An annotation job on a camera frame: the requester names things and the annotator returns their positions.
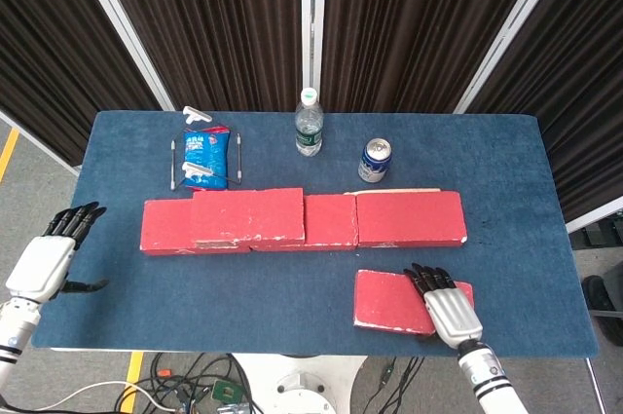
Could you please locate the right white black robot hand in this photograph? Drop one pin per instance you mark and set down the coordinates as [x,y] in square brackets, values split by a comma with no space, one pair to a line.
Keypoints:
[452,316]

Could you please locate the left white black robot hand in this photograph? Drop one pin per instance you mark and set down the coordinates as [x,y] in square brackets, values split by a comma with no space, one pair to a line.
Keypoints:
[39,268]

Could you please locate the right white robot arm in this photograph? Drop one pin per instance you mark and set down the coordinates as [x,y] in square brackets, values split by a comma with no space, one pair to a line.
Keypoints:
[487,375]

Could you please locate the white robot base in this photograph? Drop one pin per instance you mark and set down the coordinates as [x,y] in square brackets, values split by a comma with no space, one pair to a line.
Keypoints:
[297,385]

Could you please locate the black wheel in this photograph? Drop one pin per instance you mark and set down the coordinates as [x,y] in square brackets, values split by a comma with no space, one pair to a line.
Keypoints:
[603,294]

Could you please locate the small orange floor item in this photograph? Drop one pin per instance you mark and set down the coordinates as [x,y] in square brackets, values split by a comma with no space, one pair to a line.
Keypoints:
[165,372]

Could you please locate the black floor equipment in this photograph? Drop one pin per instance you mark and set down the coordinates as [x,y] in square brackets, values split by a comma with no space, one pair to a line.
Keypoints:
[603,236]

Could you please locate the blue white drink can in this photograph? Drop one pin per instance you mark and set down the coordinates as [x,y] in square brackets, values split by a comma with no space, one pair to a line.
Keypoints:
[375,161]

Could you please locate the blue snack bag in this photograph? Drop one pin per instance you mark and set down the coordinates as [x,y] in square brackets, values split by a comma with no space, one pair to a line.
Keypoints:
[204,151]

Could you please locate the blue table cloth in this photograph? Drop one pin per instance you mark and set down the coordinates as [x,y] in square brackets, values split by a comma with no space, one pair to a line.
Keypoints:
[243,302]

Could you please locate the dark brown pleated curtain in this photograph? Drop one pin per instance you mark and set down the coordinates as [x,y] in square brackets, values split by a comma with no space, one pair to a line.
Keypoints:
[48,44]
[219,19]
[594,68]
[399,19]

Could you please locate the green circuit board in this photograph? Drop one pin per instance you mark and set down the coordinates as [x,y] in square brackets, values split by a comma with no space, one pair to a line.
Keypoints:
[227,390]

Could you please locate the clear green-label water bottle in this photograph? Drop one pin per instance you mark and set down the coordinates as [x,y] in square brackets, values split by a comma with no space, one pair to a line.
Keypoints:
[309,131]

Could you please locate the white divider base rail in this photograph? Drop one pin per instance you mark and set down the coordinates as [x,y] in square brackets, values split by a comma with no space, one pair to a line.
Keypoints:
[598,212]
[39,141]

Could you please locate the white divider post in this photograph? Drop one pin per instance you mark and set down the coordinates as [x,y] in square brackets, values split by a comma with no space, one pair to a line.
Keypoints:
[516,29]
[311,19]
[121,29]

